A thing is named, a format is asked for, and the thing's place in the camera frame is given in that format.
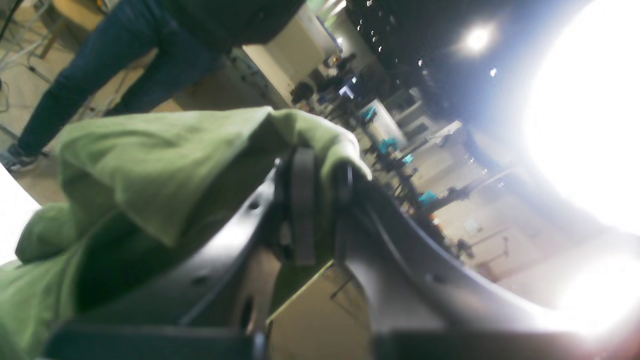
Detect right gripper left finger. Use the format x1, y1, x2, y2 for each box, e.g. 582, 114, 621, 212
42, 148, 317, 360

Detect olive green T-shirt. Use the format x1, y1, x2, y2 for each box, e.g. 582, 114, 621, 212
1, 107, 372, 360

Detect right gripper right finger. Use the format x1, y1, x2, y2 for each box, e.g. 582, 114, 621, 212
332, 164, 598, 360

